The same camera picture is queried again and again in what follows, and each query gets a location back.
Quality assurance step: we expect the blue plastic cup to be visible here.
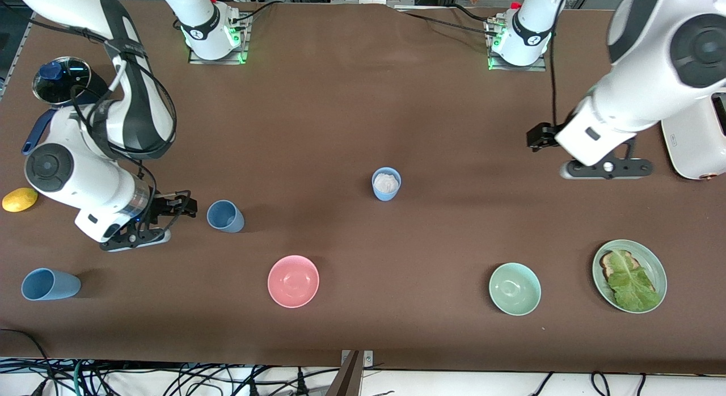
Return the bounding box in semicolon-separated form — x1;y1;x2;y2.
206;200;245;233
21;268;82;301
372;167;402;202

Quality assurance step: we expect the pink bowl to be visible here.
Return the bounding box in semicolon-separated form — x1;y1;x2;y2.
267;255;320;309

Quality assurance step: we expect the toast slice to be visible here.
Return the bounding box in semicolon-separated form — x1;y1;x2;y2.
600;250;641;282

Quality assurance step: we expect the yellow lemon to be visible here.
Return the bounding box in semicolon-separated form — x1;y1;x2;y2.
2;187;39;213

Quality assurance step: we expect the white toaster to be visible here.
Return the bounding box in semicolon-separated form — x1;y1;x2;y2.
661;92;726;181

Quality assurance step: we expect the mint green bowl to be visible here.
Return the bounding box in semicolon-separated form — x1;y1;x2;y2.
489;263;542;316

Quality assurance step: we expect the dark blue saucepan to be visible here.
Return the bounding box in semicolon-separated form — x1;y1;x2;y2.
22;57;109;156

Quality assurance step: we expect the white crumpled cup filling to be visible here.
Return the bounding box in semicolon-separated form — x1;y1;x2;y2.
374;172;400;195

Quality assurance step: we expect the glass lid with blue knob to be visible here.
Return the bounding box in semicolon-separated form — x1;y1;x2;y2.
32;56;92;105

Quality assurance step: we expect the green lettuce leaf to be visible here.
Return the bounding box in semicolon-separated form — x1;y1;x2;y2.
607;251;662;312

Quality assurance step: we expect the green plate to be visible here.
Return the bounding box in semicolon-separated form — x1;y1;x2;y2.
592;239;668;314

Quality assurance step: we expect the dark slanted bar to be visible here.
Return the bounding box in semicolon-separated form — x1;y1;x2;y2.
326;351;361;396

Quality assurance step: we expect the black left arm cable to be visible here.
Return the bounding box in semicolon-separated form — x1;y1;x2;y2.
547;0;569;133

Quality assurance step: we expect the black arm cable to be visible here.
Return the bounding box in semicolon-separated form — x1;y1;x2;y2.
0;0;191;229
547;0;569;133

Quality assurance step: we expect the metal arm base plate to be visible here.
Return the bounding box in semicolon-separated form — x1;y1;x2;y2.
487;16;548;73
188;12;251;65

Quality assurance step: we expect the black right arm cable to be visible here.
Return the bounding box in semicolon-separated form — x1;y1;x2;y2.
0;0;191;229

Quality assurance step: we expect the long black base cable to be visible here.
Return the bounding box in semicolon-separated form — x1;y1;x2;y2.
391;5;501;37

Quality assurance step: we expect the black floor cable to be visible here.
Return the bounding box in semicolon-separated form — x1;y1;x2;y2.
0;328;54;382

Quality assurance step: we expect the small metal bracket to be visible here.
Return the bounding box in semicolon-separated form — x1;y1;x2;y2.
340;350;374;368

